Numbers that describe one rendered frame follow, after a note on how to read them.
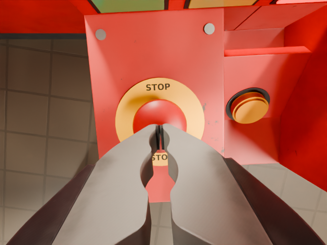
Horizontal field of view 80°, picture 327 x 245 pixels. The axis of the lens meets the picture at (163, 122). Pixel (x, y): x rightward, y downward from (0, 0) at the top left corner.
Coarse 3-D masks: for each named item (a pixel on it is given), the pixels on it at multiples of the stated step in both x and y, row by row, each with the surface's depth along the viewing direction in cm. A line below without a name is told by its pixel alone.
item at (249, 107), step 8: (240, 96) 21; (248, 96) 20; (256, 96) 20; (232, 104) 22; (240, 104) 21; (248, 104) 20; (256, 104) 20; (264, 104) 21; (232, 112) 22; (240, 112) 21; (248, 112) 21; (256, 112) 21; (264, 112) 21; (240, 120) 22; (248, 120) 22; (256, 120) 22
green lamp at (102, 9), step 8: (96, 0) 12; (104, 0) 12; (112, 0) 12; (120, 0) 12; (128, 0) 12; (136, 0) 12; (144, 0) 12; (152, 0) 12; (160, 0) 12; (104, 8) 13; (112, 8) 13; (120, 8) 13; (128, 8) 13; (136, 8) 13; (144, 8) 13; (152, 8) 14; (160, 8) 14
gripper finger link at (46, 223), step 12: (84, 168) 8; (72, 180) 8; (84, 180) 8; (60, 192) 7; (72, 192) 7; (48, 204) 7; (60, 204) 7; (72, 204) 7; (36, 216) 6; (48, 216) 6; (60, 216) 6; (24, 228) 6; (36, 228) 6; (48, 228) 6; (12, 240) 6; (24, 240) 6; (36, 240) 6; (48, 240) 6
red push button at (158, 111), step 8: (144, 104) 14; (152, 104) 14; (160, 104) 14; (168, 104) 14; (136, 112) 14; (144, 112) 14; (152, 112) 14; (160, 112) 14; (168, 112) 14; (176, 112) 14; (136, 120) 14; (144, 120) 14; (152, 120) 14; (160, 120) 14; (168, 120) 14; (176, 120) 14; (184, 120) 14; (136, 128) 14; (184, 128) 14; (160, 144) 14; (160, 152) 14
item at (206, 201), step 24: (168, 144) 11; (192, 144) 10; (168, 168) 10; (192, 168) 8; (216, 168) 8; (192, 192) 7; (216, 192) 7; (240, 192) 7; (192, 216) 6; (216, 216) 6; (240, 216) 6; (192, 240) 6; (216, 240) 6; (240, 240) 6; (264, 240) 5
